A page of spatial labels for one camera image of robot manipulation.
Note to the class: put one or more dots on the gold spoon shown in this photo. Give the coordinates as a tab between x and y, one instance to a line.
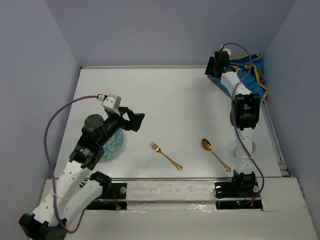
208	147

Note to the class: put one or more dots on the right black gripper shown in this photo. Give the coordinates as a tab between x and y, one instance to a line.
210	68

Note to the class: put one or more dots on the gold fork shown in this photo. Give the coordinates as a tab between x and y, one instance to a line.
157	149

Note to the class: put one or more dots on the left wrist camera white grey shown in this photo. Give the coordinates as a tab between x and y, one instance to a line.
111	102

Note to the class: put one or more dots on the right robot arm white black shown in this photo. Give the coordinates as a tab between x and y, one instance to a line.
244	116

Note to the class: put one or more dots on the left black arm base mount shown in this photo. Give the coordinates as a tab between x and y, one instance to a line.
111	199

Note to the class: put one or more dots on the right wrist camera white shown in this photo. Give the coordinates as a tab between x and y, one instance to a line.
223	48

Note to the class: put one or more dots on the blue cartoon placemat cloth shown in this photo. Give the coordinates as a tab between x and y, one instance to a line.
254	81

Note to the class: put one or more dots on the blue paper cup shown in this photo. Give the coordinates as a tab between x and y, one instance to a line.
254	147

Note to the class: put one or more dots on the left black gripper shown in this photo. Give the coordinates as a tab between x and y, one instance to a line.
135	119

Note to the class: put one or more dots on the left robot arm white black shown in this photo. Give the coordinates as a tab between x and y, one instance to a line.
78	184

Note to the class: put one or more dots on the red and blue ceramic plate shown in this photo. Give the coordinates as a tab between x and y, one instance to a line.
113	146

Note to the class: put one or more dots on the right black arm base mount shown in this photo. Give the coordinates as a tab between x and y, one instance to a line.
245	199

